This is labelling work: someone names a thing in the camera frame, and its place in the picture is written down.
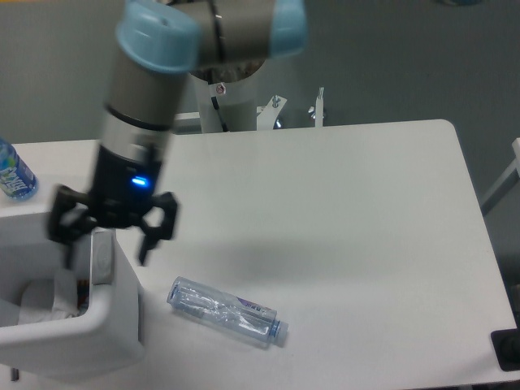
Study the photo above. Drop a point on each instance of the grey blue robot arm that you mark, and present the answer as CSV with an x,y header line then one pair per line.
x,y
158,45

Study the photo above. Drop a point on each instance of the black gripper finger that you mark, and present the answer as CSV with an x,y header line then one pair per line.
x,y
164,231
69,220

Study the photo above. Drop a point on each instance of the black clamp at table edge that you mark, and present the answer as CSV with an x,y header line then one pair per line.
x,y
506,346

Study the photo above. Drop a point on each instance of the white upright bracket post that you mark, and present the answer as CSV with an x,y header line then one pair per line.
x,y
317,112

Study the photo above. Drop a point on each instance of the white frame leg right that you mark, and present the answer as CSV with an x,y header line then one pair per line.
x,y
503,184

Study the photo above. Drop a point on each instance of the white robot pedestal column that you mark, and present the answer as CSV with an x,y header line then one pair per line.
x,y
227,101

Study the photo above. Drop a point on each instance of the white plastic trash can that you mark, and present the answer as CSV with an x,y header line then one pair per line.
x,y
108,336

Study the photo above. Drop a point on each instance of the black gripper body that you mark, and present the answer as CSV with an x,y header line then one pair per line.
x,y
122,191

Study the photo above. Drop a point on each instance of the blue labelled water bottle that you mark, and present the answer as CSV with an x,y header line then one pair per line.
x,y
18,181

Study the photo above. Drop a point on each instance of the white paper wrapper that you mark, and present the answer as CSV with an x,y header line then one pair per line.
x,y
45,300

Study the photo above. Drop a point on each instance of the clear plastic bottle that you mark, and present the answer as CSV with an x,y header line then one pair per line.
x,y
222,309

